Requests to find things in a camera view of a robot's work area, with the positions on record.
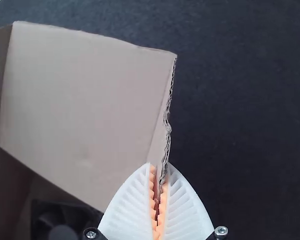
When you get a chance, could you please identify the cardboard box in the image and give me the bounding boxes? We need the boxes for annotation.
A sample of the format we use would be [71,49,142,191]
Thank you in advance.
[0,21,178,240]

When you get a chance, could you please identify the black square fan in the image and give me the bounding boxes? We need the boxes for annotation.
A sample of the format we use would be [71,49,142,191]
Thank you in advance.
[29,198,105,240]

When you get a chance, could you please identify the black mat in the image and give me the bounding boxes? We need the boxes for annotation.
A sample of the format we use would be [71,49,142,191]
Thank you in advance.
[0,0,300,240]

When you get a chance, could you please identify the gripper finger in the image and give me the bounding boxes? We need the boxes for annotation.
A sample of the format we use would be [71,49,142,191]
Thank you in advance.
[154,164,230,240]
[83,162,163,240]

